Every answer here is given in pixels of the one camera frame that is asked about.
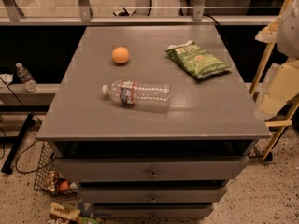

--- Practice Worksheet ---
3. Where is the grey drawer cabinet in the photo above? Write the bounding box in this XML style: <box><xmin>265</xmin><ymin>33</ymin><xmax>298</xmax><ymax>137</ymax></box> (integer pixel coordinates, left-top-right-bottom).
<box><xmin>37</xmin><ymin>25</ymin><xmax>269</xmax><ymax>219</ymax></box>

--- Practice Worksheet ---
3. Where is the yellow wooden ladder frame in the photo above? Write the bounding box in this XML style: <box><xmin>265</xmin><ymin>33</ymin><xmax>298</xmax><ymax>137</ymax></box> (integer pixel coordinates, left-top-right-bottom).
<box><xmin>249</xmin><ymin>0</ymin><xmax>299</xmax><ymax>161</ymax></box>

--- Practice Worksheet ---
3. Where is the water bottle on ledge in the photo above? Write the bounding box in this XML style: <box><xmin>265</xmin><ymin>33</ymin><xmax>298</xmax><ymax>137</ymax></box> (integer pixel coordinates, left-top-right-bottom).
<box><xmin>16</xmin><ymin>63</ymin><xmax>38</xmax><ymax>93</ymax></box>

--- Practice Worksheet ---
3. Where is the snack bag on floor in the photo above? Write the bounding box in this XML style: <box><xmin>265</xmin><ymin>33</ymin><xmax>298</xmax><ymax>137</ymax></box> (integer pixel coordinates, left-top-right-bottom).
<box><xmin>47</xmin><ymin>203</ymin><xmax>80</xmax><ymax>224</ymax></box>

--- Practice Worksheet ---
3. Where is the green chip bag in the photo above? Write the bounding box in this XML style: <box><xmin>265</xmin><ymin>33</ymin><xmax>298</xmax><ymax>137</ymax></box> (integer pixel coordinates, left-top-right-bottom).
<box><xmin>165</xmin><ymin>40</ymin><xmax>230</xmax><ymax>79</ymax></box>

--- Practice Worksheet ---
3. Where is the orange ball in basket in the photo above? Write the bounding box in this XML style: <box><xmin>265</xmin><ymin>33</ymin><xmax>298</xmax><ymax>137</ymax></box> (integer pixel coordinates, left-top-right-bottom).
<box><xmin>59</xmin><ymin>180</ymin><xmax>70</xmax><ymax>191</ymax></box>

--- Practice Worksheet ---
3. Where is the black cable on floor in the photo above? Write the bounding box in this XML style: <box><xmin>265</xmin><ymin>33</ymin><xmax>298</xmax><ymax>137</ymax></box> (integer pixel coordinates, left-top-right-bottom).
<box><xmin>0</xmin><ymin>77</ymin><xmax>56</xmax><ymax>175</ymax></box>

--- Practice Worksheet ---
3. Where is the orange fruit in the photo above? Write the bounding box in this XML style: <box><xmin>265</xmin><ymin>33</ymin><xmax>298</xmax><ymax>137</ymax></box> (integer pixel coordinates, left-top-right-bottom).
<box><xmin>112</xmin><ymin>47</ymin><xmax>129</xmax><ymax>63</ymax></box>

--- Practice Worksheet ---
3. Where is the black metal stand leg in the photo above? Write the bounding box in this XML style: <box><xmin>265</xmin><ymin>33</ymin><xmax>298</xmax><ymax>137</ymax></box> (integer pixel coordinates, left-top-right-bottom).
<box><xmin>1</xmin><ymin>114</ymin><xmax>33</xmax><ymax>175</ymax></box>

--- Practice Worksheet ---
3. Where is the black wire basket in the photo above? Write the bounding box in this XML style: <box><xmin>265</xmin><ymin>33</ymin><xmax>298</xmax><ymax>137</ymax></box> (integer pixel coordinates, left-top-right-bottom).
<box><xmin>34</xmin><ymin>144</ymin><xmax>78</xmax><ymax>196</ymax></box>

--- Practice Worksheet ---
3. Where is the clear plastic water bottle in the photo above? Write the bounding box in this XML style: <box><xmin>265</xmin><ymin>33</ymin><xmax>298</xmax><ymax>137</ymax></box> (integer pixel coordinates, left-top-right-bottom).
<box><xmin>102</xmin><ymin>80</ymin><xmax>171</xmax><ymax>107</ymax></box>

